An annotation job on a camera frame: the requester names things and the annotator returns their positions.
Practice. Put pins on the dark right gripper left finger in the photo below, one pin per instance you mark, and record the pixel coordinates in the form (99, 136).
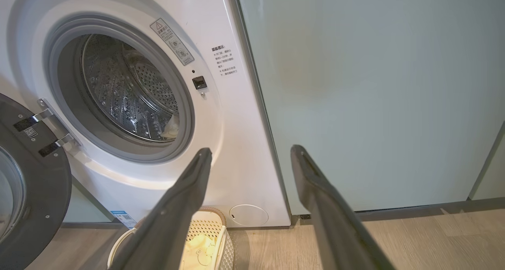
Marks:
(169, 222)

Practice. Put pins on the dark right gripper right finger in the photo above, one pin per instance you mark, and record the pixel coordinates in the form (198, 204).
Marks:
(335, 222)

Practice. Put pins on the pale yellow garment blue trim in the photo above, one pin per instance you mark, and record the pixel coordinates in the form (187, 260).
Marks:
(201, 248)

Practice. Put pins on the pale yellow bear-print garment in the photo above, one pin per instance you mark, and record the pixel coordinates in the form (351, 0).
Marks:
(171, 128)

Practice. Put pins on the black round glass washer door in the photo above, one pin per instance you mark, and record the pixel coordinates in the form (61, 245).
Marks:
(43, 199)

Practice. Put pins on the white front-load washing machine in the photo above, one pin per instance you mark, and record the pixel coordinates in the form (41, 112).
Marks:
(221, 143)

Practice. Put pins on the pale green cabinet panel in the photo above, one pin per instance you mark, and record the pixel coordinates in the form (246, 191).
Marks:
(375, 96)

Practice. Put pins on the stainless steel washing machine drum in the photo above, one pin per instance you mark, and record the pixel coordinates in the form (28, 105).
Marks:
(118, 92)

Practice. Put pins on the black door latch socket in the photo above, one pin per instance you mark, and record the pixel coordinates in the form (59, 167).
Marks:
(199, 82)

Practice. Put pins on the metal door hinge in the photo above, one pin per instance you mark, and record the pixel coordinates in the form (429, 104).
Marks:
(47, 124)

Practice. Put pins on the cream perforated basket brown rim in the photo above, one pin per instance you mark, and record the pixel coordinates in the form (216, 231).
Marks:
(205, 226)

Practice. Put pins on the blue energy label sticker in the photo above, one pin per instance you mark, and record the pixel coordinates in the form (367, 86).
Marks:
(124, 218)

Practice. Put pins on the round white filter cover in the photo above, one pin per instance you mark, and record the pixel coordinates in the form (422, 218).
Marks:
(248, 214)

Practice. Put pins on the small QR code sticker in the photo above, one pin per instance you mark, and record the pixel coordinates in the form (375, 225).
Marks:
(30, 132)

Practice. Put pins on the printed text notice sticker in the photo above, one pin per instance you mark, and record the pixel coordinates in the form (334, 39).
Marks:
(224, 60)

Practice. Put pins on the grey warning sticker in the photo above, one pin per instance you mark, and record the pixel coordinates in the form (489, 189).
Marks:
(171, 41)

